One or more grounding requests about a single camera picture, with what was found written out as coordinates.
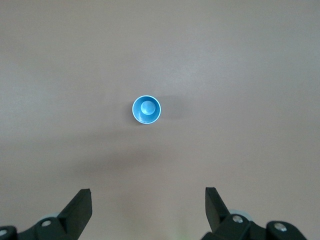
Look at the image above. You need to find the blue plastic cup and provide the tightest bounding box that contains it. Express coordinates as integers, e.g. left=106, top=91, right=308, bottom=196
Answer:
left=131, top=94, right=162, bottom=125

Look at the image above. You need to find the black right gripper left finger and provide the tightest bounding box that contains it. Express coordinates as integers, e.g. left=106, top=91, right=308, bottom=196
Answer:
left=0, top=188, right=94, bottom=240

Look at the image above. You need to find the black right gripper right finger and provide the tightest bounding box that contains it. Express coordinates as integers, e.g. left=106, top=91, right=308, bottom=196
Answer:
left=202, top=186, right=307, bottom=240

